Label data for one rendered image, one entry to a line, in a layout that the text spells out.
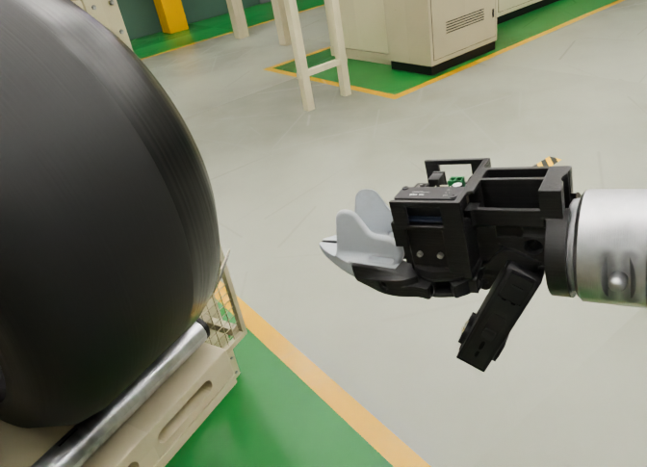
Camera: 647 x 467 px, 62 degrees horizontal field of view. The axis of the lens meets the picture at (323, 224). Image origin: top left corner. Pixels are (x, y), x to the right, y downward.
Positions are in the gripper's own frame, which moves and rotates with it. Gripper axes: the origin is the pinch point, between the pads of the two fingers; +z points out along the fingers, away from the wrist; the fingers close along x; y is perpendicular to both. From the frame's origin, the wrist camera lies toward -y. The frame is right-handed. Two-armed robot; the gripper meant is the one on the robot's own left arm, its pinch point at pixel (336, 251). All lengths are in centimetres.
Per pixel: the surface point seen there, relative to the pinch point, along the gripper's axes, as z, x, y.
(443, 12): 158, -433, -51
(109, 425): 38.4, 10.3, -24.6
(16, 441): 63, 15, -32
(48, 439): 58, 12, -33
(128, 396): 38.8, 6.0, -23.6
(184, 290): 24.8, -0.4, -7.9
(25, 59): 28.0, 2.8, 22.0
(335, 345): 87, -92, -110
